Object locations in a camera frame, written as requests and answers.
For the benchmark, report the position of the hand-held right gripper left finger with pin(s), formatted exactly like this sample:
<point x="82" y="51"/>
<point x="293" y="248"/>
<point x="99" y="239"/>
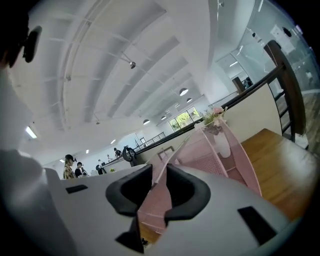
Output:
<point x="100" y="212"/>

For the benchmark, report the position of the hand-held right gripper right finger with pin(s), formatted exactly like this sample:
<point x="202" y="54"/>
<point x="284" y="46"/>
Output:
<point x="212" y="212"/>

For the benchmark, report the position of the pink mesh desk organizer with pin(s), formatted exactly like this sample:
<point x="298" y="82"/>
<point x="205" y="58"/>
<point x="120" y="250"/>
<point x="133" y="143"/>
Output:
<point x="197" y="150"/>

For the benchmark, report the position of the black stand device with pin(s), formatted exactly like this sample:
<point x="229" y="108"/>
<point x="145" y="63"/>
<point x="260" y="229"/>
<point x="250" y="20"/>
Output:
<point x="128" y="155"/>

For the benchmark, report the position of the white vase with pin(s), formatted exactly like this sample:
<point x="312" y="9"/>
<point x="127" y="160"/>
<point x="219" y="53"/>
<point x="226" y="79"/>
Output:
<point x="222" y="146"/>

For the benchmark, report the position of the person's white shirt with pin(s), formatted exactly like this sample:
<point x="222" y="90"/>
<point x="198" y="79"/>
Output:
<point x="17" y="187"/>

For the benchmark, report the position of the window with green view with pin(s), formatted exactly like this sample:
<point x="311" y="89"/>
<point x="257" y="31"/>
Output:
<point x="182" y="120"/>

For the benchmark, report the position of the pink flower bouquet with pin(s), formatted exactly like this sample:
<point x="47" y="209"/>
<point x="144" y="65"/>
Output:
<point x="214" y="115"/>

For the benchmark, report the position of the round pendant lamp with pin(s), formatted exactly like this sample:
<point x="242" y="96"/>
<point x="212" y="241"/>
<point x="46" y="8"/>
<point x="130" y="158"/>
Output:
<point x="189" y="100"/>
<point x="183" y="91"/>
<point x="146" y="121"/>

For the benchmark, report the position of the black railing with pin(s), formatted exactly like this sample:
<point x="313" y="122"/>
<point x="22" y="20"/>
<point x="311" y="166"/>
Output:
<point x="260" y="80"/>

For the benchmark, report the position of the silver ceiling spotlight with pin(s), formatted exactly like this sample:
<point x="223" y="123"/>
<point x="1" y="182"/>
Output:
<point x="132" y="64"/>

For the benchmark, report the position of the white paper notice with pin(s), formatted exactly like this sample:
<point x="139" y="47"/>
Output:
<point x="281" y="37"/>

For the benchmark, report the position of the black head-worn camera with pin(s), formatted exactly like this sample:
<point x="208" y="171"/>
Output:
<point x="32" y="45"/>

